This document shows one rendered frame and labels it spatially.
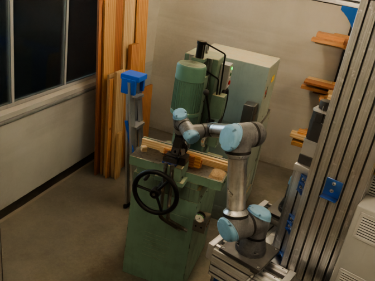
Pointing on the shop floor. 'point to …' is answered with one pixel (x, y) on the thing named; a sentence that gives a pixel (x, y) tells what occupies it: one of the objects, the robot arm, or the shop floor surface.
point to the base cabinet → (163, 238)
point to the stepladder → (132, 121)
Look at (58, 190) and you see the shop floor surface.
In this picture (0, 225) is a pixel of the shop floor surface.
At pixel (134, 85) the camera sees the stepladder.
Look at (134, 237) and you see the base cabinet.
